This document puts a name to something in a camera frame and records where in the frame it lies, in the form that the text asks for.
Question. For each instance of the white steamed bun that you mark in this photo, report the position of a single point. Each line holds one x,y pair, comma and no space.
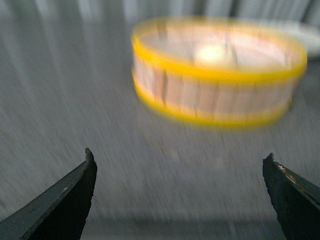
209,55

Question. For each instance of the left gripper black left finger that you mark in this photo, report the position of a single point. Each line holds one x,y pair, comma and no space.
60,212

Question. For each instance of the wooden steamer basket yellow rims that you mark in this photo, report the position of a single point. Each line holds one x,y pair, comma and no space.
252,86

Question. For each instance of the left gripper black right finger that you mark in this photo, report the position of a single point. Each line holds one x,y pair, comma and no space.
295,200

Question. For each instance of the white rectangular tray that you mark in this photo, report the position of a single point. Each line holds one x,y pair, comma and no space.
308,34

